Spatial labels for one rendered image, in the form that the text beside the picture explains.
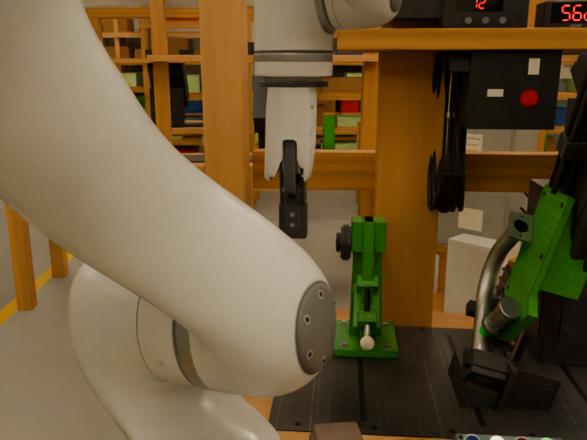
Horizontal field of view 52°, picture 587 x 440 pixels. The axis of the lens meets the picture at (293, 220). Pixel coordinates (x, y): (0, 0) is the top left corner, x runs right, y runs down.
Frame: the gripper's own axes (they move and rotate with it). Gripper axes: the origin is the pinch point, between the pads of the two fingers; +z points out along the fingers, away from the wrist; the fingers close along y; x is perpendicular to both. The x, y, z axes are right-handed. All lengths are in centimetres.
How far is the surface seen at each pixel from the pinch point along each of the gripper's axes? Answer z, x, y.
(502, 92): -12, 36, -55
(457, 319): 42, 34, -71
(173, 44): -43, -210, -708
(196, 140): 106, -243, -937
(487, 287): 23, 33, -42
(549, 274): 16, 39, -29
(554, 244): 10.3, 39.2, -28.0
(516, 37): -22, 37, -53
